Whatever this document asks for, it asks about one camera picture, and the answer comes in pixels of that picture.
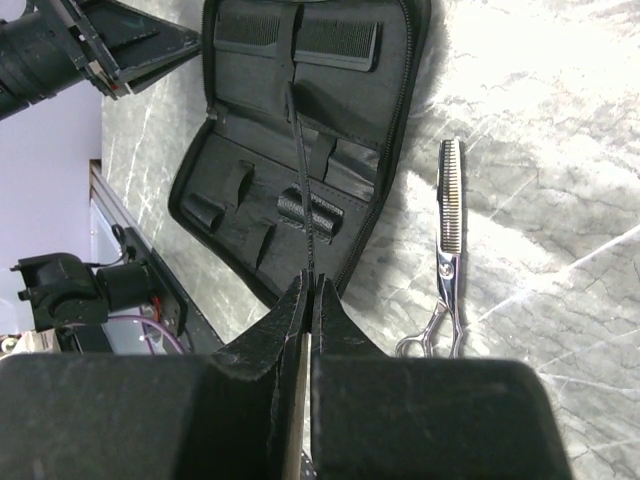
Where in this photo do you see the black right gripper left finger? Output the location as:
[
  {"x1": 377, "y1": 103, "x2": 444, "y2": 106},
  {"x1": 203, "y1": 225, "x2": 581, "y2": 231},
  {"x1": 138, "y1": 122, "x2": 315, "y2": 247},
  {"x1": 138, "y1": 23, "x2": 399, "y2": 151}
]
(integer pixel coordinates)
[{"x1": 1, "y1": 273, "x2": 308, "y2": 479}]

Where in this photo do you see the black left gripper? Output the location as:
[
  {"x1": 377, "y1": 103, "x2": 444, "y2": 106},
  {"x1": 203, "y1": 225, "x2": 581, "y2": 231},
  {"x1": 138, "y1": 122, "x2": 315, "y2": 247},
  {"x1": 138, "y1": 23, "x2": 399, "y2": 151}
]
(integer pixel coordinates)
[{"x1": 1, "y1": 1, "x2": 201, "y2": 120}]

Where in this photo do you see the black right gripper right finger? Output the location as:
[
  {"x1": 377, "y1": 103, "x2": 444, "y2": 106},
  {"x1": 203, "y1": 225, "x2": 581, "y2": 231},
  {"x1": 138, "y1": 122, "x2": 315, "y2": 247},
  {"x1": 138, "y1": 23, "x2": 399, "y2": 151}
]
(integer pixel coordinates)
[{"x1": 311, "y1": 278, "x2": 572, "y2": 479}]

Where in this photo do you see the black handled razor comb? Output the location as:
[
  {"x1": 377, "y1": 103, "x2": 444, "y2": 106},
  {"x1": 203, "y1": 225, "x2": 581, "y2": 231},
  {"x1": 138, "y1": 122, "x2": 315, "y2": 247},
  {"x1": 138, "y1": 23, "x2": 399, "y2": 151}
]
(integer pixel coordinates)
[{"x1": 285, "y1": 82, "x2": 315, "y2": 278}]

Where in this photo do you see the black zipper tool case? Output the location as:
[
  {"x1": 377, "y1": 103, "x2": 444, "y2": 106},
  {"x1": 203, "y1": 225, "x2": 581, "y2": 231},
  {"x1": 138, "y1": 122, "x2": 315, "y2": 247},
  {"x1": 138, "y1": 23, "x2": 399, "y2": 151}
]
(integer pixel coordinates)
[{"x1": 168, "y1": 1, "x2": 432, "y2": 306}]

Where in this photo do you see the black straight comb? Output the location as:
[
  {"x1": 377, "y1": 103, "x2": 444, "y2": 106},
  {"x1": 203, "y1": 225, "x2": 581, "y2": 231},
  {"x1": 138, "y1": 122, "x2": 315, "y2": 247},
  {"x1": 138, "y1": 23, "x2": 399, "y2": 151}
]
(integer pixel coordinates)
[{"x1": 213, "y1": 14, "x2": 382, "y2": 72}]

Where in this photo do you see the silver scissors left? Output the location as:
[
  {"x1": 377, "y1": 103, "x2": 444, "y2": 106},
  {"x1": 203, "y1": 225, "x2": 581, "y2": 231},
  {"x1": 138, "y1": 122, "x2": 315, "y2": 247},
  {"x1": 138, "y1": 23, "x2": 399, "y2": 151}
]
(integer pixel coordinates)
[{"x1": 395, "y1": 139, "x2": 463, "y2": 358}]

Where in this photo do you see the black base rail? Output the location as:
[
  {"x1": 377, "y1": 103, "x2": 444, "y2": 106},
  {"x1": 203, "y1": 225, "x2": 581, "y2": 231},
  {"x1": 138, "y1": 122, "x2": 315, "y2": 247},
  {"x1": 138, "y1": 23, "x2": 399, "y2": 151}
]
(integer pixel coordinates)
[{"x1": 124, "y1": 227, "x2": 224, "y2": 354}]

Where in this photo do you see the aluminium frame rail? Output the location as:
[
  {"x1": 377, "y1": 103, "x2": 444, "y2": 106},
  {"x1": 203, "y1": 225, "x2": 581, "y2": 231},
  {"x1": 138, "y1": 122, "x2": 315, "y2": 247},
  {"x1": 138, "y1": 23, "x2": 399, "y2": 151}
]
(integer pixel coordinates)
[{"x1": 89, "y1": 159, "x2": 152, "y2": 264}]

